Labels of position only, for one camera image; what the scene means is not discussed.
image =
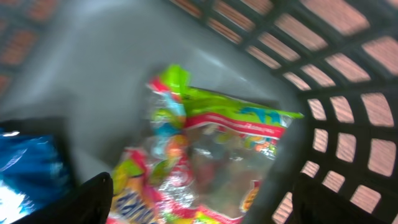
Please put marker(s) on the green Haribo gummy bag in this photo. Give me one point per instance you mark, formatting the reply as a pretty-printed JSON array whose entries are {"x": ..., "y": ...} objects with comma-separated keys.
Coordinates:
[{"x": 202, "y": 160}]

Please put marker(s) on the blue Oreo cookie pack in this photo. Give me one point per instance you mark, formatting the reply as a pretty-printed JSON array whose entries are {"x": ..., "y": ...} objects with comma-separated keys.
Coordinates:
[{"x": 33, "y": 174}]

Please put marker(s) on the grey plastic mesh basket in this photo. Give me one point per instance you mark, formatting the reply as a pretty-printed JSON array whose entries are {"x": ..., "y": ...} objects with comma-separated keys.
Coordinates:
[{"x": 78, "y": 70}]

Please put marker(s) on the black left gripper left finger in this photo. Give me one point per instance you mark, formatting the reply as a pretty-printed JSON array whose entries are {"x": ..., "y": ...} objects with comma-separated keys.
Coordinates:
[{"x": 90, "y": 203}]

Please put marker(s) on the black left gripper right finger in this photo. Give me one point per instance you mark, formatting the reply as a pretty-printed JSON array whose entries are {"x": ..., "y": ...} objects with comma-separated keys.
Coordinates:
[{"x": 314, "y": 203}]

